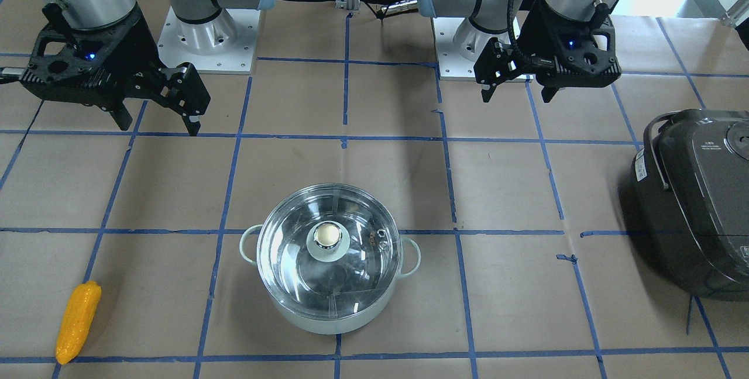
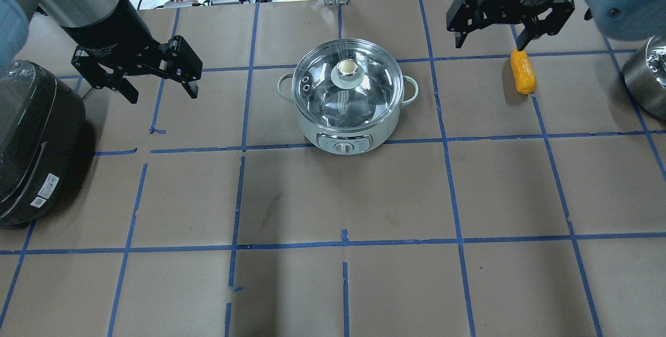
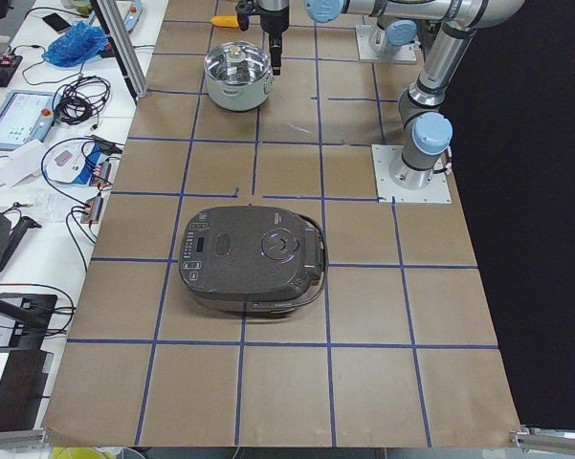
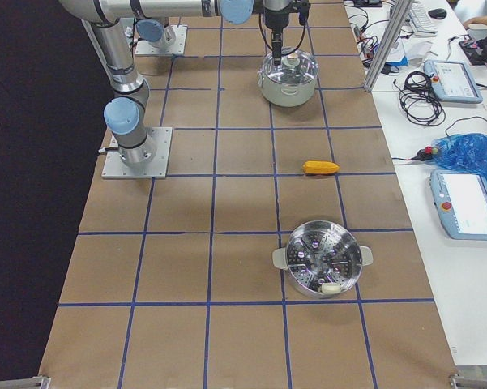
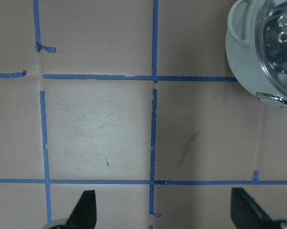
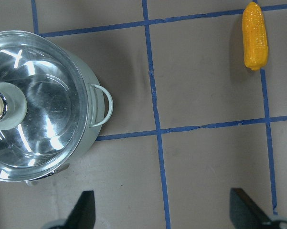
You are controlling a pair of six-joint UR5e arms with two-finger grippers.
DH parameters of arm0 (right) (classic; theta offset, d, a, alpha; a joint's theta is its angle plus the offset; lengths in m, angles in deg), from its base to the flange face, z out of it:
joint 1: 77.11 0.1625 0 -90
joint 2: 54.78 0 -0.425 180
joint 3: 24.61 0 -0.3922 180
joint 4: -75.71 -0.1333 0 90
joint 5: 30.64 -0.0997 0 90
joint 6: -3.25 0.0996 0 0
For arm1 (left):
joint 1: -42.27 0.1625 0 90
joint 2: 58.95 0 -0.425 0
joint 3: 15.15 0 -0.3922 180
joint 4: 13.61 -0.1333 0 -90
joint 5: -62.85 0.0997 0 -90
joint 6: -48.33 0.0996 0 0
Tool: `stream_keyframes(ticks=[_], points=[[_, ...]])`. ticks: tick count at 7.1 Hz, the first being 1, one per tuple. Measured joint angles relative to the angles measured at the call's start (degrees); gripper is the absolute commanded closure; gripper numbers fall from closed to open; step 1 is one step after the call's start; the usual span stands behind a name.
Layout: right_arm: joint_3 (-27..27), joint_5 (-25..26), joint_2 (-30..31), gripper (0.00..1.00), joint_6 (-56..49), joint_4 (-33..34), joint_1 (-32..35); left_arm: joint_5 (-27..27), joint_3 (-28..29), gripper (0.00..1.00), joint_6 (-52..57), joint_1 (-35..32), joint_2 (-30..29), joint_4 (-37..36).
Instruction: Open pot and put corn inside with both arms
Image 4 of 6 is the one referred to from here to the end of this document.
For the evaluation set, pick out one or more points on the yellow corn cob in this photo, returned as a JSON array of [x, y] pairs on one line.
[[320, 167]]

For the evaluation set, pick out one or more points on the black computer mouse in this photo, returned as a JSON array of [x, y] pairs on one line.
[[438, 14]]

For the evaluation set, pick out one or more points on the red emergency stop button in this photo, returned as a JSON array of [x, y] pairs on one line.
[[425, 154]]

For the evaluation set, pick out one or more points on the lower teach pendant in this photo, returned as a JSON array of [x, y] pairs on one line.
[[461, 203]]

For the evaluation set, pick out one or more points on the white paper box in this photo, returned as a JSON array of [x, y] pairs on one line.
[[414, 53]]

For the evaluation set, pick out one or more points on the aluminium frame post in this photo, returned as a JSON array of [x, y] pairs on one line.
[[389, 37]]

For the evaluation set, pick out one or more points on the white keyboard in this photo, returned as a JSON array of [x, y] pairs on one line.
[[420, 21]]

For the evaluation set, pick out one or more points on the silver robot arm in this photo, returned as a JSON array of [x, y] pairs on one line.
[[124, 115], [235, 12]]

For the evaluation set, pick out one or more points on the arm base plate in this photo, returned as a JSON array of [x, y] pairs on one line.
[[149, 160], [157, 40]]

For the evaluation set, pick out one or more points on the glass pot lid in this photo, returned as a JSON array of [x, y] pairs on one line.
[[296, 68]]

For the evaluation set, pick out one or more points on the teach pendant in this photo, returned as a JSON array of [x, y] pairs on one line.
[[461, 203], [452, 82]]

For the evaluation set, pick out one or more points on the light green electric pot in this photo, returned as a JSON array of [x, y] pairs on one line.
[[283, 94]]

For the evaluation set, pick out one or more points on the steel steamer pot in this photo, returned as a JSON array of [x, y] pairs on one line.
[[322, 259]]

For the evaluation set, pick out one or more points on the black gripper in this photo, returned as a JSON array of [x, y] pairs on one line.
[[275, 19]]

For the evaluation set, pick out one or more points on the blue plastic bag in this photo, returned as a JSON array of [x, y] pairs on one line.
[[464, 153]]

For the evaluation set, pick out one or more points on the upper teach pendant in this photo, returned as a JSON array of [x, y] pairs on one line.
[[452, 82]]

